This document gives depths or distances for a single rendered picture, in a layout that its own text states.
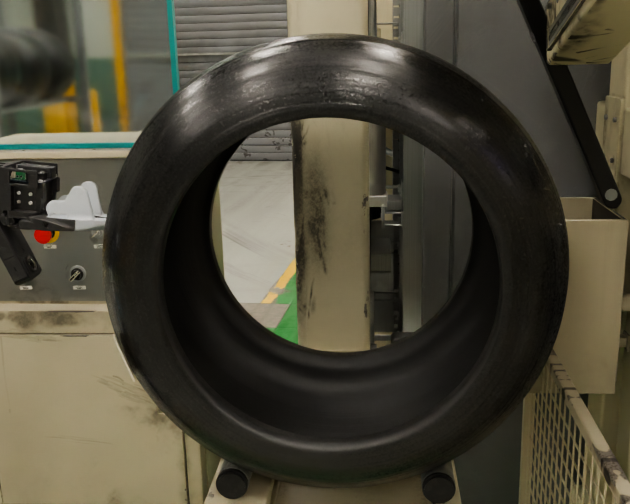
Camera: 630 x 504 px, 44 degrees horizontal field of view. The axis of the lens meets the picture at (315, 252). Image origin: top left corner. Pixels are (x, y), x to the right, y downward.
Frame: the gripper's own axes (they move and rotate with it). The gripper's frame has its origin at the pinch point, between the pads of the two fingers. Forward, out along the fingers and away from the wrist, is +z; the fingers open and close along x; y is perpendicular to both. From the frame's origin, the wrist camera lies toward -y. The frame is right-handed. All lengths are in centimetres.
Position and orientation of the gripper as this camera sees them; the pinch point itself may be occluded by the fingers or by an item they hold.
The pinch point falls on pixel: (108, 225)
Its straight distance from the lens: 110.8
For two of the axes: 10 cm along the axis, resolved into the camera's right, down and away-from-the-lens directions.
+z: 9.9, 1.1, -0.5
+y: 0.9, -9.6, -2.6
